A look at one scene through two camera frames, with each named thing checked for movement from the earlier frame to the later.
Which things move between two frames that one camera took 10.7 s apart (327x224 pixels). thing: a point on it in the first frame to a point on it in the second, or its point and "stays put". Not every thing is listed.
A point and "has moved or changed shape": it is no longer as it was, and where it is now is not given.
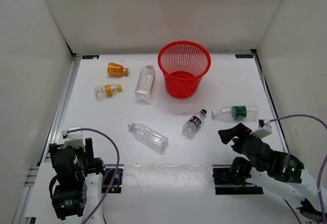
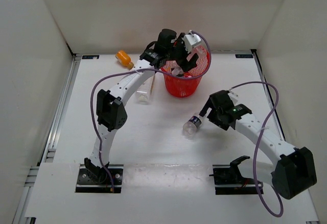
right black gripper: [240, 129] to [211, 118]
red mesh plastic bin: [184, 64] stays put
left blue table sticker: [90, 56] stays put
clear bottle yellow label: [108, 90] has moved or changed shape
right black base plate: [224, 184] stays put
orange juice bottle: [117, 70] to [124, 59]
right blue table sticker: [244, 55] stays put
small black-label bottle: [189, 128] stays put
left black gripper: [88, 155] to [179, 43]
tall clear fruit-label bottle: [145, 84] stays put
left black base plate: [115, 185] stays put
